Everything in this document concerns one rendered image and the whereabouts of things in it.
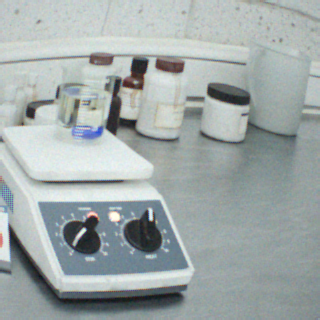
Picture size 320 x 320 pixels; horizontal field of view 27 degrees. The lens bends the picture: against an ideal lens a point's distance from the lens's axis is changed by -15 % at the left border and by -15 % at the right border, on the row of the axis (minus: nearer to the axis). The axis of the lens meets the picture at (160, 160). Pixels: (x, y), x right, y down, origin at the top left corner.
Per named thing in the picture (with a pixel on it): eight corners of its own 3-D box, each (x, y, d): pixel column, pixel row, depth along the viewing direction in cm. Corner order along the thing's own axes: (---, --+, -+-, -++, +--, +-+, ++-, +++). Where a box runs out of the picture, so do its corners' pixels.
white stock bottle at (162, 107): (126, 129, 104) (140, 56, 100) (150, 123, 109) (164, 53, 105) (164, 143, 101) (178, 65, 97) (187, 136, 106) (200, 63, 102)
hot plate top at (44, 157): (157, 179, 64) (159, 169, 64) (32, 181, 58) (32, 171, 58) (97, 131, 74) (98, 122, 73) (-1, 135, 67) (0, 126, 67)
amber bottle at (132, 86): (115, 115, 110) (127, 54, 107) (142, 119, 110) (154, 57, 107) (114, 123, 106) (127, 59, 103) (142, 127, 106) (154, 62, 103)
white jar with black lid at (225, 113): (202, 138, 106) (210, 89, 104) (197, 124, 112) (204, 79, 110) (247, 146, 107) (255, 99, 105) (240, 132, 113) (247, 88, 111)
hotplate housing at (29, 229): (191, 294, 61) (213, 215, 58) (57, 302, 54) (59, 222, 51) (81, 196, 78) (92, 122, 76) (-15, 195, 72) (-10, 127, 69)
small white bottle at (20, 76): (22, 129, 97) (32, 70, 94) (18, 136, 93) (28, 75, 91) (3, 126, 96) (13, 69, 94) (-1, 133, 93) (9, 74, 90)
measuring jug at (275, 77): (269, 144, 110) (281, 56, 105) (206, 116, 118) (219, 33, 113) (316, 134, 124) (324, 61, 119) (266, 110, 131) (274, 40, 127)
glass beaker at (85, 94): (97, 133, 71) (113, 54, 69) (111, 153, 67) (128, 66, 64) (41, 131, 69) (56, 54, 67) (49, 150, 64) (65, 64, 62)
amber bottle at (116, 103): (111, 144, 96) (123, 81, 94) (87, 139, 97) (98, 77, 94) (118, 137, 100) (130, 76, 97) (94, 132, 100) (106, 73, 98)
